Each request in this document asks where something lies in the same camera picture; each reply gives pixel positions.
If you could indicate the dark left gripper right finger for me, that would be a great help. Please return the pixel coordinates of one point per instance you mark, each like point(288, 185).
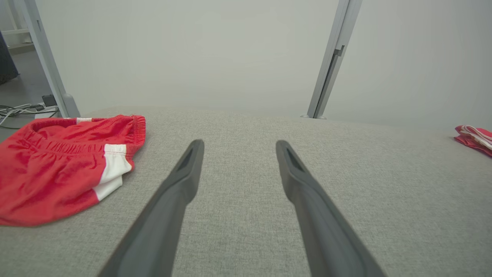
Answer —
point(326, 231)

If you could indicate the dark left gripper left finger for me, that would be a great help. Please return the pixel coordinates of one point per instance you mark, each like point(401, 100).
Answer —
point(157, 223)

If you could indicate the red shorts with white stripe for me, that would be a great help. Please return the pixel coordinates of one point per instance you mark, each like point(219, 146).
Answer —
point(50, 177)

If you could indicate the red basketball jersey number 23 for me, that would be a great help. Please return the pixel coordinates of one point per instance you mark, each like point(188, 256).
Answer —
point(474, 140)

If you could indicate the white power strip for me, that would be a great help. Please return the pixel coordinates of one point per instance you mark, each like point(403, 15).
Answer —
point(47, 111)

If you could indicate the black power adapter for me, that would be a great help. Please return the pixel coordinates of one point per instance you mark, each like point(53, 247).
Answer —
point(49, 100)

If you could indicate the grey partition end post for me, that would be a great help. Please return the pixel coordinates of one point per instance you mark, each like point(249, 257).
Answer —
point(48, 61)

